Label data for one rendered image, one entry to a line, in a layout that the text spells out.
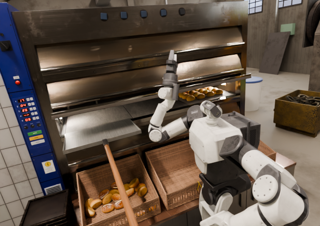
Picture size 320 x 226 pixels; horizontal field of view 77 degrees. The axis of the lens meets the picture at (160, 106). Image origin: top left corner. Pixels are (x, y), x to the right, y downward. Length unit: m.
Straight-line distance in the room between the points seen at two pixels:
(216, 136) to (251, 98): 4.18
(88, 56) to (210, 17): 1.11
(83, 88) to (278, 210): 1.44
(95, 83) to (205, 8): 1.15
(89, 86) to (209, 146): 1.07
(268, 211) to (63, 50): 1.51
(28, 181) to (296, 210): 1.78
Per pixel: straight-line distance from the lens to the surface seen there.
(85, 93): 1.66
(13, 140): 1.83
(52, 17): 1.66
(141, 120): 1.82
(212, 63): 2.05
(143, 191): 1.85
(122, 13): 1.69
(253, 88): 5.03
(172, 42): 1.82
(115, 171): 1.13
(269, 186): 0.64
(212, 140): 0.95
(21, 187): 2.01
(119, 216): 1.61
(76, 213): 1.95
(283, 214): 0.66
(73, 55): 1.64
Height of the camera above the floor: 1.84
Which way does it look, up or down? 18 degrees down
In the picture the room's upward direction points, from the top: 6 degrees counter-clockwise
